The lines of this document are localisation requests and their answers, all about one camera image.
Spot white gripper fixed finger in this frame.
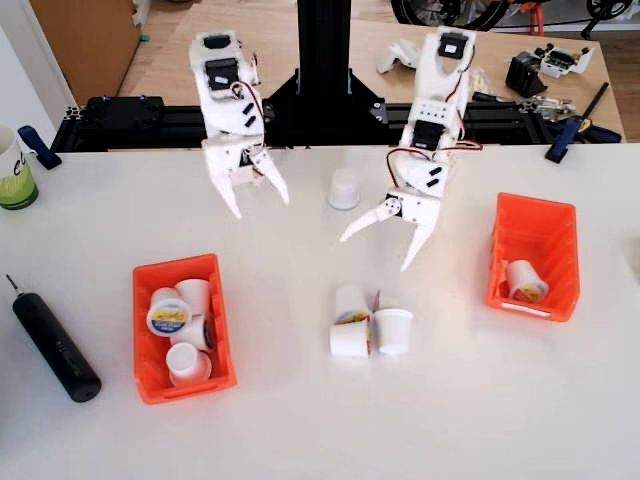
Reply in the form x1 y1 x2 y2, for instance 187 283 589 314
400 217 440 273
212 177 244 220

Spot white gripper moving finger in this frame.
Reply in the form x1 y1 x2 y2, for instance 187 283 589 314
258 154 291 206
339 192 404 244

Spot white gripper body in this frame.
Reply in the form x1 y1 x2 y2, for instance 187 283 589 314
400 187 442 229
201 134 269 189

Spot red lid coffee pod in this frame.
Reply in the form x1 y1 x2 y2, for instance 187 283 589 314
327 168 361 211
504 258 550 302
169 315 216 352

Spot blue lid coffee pod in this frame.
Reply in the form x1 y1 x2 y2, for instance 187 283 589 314
146 287 194 340
174 278 211 319

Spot orange plastic storage bin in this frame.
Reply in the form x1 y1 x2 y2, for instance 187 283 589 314
132 253 239 406

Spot wooden table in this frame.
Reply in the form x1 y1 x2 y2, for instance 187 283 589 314
117 3 626 146

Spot orange bin with white label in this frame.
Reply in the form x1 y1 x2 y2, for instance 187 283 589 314
483 192 584 324

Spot clear bag of screws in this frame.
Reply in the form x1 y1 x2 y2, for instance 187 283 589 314
469 67 494 96

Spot white printed robot part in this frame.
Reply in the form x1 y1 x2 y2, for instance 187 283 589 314
375 42 424 75

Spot blue bar clamp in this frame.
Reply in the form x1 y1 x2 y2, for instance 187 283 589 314
543 81 625 164

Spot small clear parts bag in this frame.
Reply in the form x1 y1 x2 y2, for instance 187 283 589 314
524 97 576 124

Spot black printed part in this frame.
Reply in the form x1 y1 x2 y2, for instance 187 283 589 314
504 52 549 99

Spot wooden cabinet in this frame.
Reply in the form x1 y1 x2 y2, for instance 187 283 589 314
29 0 144 106

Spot white and green mug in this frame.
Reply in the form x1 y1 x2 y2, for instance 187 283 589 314
0 124 40 211

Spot white part with circuit board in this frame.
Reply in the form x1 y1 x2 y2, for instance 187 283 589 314
519 43 595 79

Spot black electric screwdriver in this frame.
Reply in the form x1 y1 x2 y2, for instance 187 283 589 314
4 273 104 404

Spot black aluminium frame rail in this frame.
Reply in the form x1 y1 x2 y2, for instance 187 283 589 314
49 97 556 153

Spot black box on frame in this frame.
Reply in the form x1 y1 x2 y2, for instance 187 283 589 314
82 94 165 144

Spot black handle screwdriver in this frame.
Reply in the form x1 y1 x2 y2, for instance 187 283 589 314
469 89 524 105

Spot black aluminium frame post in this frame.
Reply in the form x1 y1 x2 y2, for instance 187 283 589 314
269 0 387 149

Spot blue clamp handle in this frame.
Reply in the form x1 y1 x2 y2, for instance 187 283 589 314
17 124 63 170

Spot orange stand post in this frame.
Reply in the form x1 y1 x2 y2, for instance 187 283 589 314
519 0 546 36

